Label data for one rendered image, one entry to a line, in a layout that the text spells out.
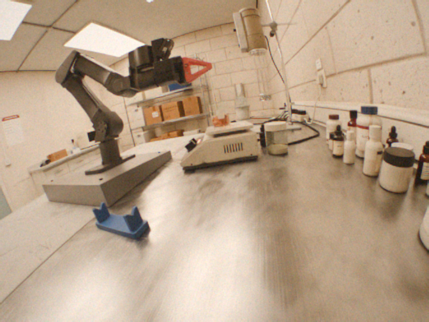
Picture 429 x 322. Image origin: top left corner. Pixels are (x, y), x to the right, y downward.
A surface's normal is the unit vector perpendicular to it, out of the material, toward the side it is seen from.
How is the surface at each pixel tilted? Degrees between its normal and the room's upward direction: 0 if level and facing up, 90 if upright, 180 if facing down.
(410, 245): 0
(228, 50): 90
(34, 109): 90
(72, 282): 0
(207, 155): 90
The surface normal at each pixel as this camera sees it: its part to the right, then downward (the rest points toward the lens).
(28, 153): 0.97, -0.11
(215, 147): 0.00, 0.30
